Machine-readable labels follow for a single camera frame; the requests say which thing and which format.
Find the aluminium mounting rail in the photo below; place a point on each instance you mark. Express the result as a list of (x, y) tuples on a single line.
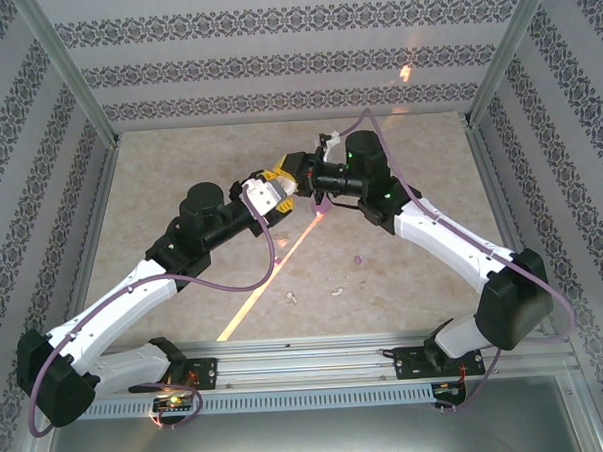
[(297, 361)]

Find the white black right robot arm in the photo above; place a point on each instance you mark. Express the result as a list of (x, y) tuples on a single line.
[(447, 234)]

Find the small left circuit board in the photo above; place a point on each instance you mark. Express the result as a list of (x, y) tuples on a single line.
[(171, 403)]

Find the small circuit board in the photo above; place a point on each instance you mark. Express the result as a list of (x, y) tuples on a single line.
[(171, 403), (446, 389)]

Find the aluminium frame post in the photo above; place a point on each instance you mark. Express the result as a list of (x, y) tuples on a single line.
[(75, 81), (506, 52)]

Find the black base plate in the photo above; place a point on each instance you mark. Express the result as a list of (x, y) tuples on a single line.
[(407, 364), (205, 373)]

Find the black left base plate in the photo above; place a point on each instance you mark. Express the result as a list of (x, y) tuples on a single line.
[(205, 373)]

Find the grey metal shelf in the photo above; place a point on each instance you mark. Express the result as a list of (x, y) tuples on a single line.
[(311, 441)]

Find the aluminium side rail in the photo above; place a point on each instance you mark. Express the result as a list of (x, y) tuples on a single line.
[(489, 178), (95, 220)]

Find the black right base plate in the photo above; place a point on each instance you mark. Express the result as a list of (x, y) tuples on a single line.
[(407, 364)]

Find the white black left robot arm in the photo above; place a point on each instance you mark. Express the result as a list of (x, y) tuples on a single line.
[(119, 294)]

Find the small right circuit board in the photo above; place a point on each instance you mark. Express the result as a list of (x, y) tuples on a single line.
[(446, 389)]

